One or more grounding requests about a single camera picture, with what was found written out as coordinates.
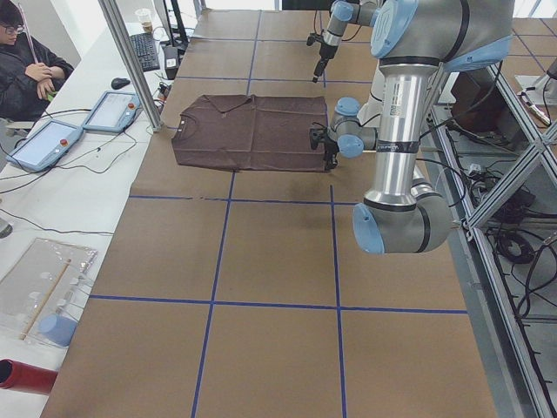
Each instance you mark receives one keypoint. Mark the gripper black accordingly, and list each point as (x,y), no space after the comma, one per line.
(329,148)
(324,50)

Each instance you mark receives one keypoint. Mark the dark brown t-shirt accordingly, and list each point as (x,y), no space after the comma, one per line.
(254,133)

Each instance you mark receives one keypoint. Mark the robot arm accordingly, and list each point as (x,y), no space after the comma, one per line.
(343,13)
(411,40)

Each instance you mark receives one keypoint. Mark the black keyboard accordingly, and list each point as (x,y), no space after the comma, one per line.
(145,48)

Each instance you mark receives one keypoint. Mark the plastic drink cup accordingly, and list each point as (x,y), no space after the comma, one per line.
(144,17)

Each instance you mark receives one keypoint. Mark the black computer mouse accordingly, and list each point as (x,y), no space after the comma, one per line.
(119,83)

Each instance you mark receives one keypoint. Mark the seated person in black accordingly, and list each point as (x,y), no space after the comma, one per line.
(31,74)

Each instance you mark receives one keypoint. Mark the clear plastic bag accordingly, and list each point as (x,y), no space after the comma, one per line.
(24,285)

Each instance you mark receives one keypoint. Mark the blue plastic cup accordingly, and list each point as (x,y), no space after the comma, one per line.
(58,329)

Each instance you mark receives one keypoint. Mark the wooden stick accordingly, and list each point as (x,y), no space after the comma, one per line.
(40,306)

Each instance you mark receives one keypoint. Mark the red cylinder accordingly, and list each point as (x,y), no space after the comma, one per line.
(23,377)

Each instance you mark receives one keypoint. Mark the aluminium frame cage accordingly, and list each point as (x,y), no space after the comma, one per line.
(491,140)

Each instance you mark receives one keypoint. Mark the teach pendant near post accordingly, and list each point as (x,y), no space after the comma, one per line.
(113,112)

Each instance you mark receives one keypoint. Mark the aluminium frame post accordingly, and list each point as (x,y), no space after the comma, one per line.
(120,36)

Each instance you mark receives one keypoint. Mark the teach pendant far from post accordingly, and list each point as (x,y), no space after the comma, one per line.
(42,149)

